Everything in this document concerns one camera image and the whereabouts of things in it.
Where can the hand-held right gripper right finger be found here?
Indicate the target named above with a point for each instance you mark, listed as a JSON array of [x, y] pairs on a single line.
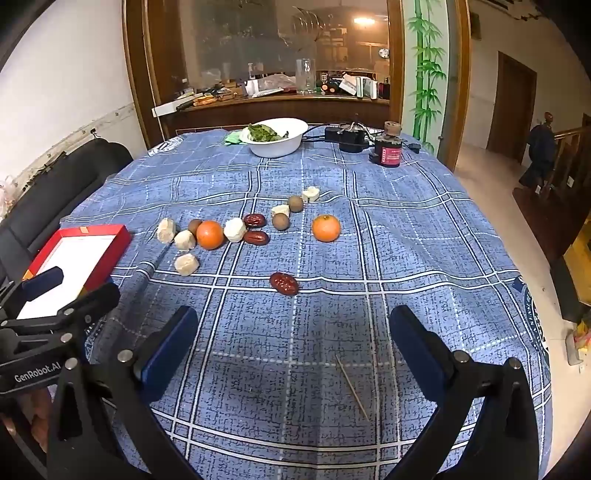
[[415, 353]]

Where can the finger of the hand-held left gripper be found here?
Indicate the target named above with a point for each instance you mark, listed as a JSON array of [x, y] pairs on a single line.
[[94, 297], [44, 280]]

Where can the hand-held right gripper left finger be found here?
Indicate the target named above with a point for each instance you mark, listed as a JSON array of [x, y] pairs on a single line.
[[171, 353]]

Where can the red box with white inside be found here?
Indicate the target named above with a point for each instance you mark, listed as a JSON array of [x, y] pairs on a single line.
[[83, 254]]

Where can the brown crumbly cake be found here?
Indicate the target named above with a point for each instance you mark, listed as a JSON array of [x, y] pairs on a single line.
[[186, 264]]

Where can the orange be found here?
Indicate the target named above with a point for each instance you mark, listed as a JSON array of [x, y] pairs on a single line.
[[326, 228], [210, 235]]

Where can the red date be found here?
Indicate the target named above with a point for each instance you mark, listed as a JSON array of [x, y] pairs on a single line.
[[255, 220], [284, 283], [256, 237]]

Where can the person's left hand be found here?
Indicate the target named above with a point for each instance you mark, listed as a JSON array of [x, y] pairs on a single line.
[[39, 410]]

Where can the thin bamboo skewer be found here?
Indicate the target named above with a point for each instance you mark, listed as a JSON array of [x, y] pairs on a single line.
[[352, 387]]

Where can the clear plastic bag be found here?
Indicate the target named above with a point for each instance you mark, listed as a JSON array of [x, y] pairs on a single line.
[[5, 196]]

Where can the black leather sofa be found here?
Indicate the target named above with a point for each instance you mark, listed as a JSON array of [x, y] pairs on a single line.
[[60, 184]]

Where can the yellow object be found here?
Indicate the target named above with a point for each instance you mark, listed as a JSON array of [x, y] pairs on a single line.
[[579, 251]]

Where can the red and black jar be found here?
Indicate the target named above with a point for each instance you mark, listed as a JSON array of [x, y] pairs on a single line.
[[387, 154]]

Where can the flat white box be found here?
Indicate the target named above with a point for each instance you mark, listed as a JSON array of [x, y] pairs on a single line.
[[168, 107]]

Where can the green cloth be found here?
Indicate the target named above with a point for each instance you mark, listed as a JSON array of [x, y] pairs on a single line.
[[233, 137]]

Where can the black flashlight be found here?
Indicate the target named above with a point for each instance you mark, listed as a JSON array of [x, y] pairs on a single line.
[[188, 105]]

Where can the white bowl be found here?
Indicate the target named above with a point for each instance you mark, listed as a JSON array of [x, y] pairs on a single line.
[[277, 147]]

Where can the green leafy vegetables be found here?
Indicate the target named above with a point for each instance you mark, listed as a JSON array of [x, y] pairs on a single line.
[[265, 133]]

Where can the wooden stair railing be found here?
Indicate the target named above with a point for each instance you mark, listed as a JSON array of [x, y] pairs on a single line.
[[570, 157]]

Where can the brown wooden door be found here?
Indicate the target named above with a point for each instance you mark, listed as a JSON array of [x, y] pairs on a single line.
[[512, 106]]

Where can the white carton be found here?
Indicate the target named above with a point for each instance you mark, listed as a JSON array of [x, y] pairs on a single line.
[[367, 86]]

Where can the crumpled plastic bag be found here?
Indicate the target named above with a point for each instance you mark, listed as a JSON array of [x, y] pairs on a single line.
[[277, 83]]

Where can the bamboo print panel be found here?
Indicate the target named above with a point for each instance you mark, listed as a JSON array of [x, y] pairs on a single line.
[[427, 69]]

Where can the clear glass pitcher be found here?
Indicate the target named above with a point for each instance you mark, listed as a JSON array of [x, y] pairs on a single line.
[[305, 76]]

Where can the wooden window frame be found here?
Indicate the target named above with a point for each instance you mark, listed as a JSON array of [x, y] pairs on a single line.
[[136, 69]]

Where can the dark jacket on post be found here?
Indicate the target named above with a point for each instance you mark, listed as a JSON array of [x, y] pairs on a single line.
[[539, 147]]

